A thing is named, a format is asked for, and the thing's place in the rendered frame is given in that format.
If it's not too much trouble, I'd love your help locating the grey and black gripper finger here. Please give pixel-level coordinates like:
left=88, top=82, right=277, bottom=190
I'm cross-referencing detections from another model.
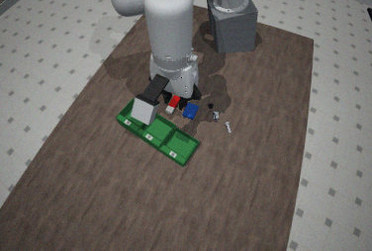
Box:
left=179, top=83, right=202, bottom=111
left=148, top=77, right=172, bottom=105

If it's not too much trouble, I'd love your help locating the green rack of bins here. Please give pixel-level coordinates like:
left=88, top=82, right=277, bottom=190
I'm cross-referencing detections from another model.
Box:
left=116, top=98, right=199, bottom=167

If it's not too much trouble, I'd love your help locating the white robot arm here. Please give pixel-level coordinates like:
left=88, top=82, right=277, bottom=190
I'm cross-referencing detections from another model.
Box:
left=111, top=0, right=248, bottom=125

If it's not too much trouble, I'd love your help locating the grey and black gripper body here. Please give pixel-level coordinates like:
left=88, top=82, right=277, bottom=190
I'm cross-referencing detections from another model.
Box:
left=149, top=54, right=199, bottom=99

